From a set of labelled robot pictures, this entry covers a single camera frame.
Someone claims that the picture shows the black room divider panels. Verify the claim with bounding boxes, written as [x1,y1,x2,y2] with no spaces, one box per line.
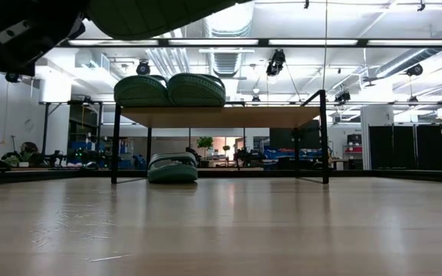
[368,118,442,171]

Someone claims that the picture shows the wooden shelf with black legs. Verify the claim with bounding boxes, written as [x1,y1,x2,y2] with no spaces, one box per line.
[110,90,330,185]

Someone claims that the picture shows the black overhead frame beam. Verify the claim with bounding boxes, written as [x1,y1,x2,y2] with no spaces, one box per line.
[58,37,442,49]

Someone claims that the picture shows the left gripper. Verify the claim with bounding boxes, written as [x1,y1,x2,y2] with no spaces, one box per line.
[0,0,90,77]

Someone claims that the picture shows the teal rubber slide sandal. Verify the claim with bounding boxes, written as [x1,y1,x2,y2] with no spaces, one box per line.
[167,72,227,107]
[147,152,199,184]
[86,0,252,41]
[113,74,172,107]

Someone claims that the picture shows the black overhead camera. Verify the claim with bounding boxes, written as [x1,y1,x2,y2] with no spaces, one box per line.
[266,48,286,77]

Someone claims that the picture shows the black aluminium table frame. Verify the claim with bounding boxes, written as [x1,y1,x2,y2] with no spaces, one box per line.
[0,167,442,186]

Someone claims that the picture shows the potted green room plant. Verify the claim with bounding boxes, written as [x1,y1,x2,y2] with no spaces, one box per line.
[196,136,214,162]

